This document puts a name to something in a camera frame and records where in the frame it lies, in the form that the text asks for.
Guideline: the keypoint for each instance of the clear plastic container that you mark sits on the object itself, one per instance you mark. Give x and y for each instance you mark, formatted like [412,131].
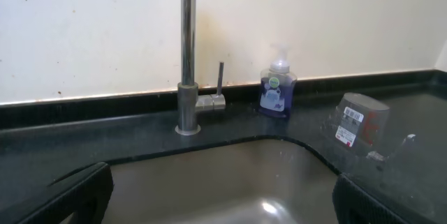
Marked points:
[363,119]

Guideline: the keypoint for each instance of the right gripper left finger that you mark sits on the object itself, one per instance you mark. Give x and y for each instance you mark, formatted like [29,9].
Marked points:
[52,199]

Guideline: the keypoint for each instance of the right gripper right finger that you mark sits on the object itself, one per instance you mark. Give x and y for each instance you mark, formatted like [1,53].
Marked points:
[359,203]

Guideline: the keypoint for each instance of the blue soap bottle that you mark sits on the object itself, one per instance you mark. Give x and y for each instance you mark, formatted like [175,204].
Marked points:
[276,98]

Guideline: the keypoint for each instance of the steel tap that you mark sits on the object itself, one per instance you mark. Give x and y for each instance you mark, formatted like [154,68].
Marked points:
[188,105]

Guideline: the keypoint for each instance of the steel sink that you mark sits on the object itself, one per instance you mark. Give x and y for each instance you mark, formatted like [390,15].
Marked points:
[227,178]

